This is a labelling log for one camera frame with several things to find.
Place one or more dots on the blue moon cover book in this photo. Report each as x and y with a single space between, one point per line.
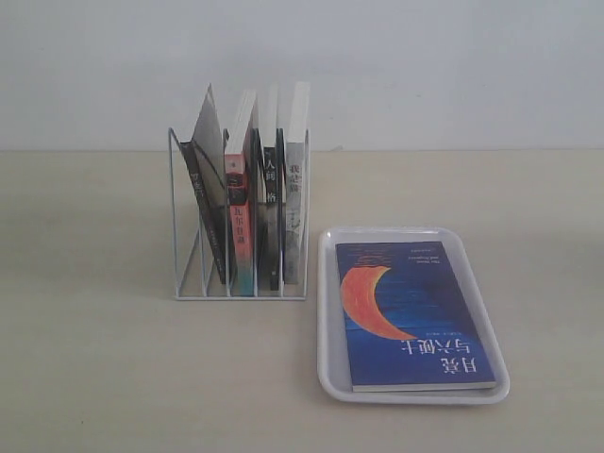
407 324

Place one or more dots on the black spine book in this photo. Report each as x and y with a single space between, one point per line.
271 166

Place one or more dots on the white grey spine book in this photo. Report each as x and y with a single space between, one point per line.
296 155

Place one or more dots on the pink teal spine book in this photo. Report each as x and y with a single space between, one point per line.
237 159

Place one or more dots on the dark brown book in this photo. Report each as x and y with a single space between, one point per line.
204 158

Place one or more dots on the white plastic tray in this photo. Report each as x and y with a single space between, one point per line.
332 359

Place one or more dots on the white wire book rack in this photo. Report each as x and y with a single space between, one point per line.
196 274

